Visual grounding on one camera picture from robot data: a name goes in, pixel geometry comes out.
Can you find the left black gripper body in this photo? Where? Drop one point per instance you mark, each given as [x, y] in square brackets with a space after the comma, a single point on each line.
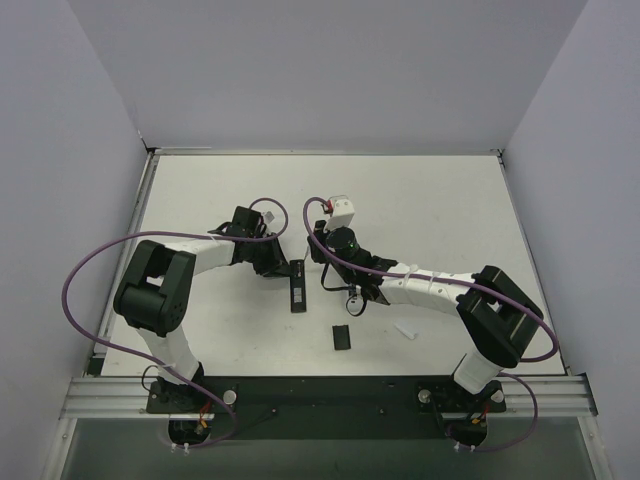
[273, 261]

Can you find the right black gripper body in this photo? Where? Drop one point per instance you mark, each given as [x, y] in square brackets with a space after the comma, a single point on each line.
[318, 240]

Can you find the black remote control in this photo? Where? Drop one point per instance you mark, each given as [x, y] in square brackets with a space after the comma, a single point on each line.
[298, 300]

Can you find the black battery cover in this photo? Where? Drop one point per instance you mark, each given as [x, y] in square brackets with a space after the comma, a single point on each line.
[341, 337]

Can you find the white battery cover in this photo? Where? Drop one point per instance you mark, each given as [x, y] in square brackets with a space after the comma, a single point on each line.
[408, 333]

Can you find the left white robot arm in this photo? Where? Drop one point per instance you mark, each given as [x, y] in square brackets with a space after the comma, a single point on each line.
[154, 291]

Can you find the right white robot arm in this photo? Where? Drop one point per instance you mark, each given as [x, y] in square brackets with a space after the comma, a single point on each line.
[499, 317]

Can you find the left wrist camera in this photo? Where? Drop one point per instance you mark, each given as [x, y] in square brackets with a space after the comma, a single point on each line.
[268, 217]

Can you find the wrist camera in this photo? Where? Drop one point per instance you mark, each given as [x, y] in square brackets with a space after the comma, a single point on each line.
[341, 212]
[268, 217]

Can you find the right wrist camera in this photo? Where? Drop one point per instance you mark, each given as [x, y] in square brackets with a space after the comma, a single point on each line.
[341, 212]

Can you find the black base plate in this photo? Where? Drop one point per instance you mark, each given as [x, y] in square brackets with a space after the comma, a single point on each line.
[326, 408]

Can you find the aluminium table rail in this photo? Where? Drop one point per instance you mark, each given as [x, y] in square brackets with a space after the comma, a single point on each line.
[129, 397]

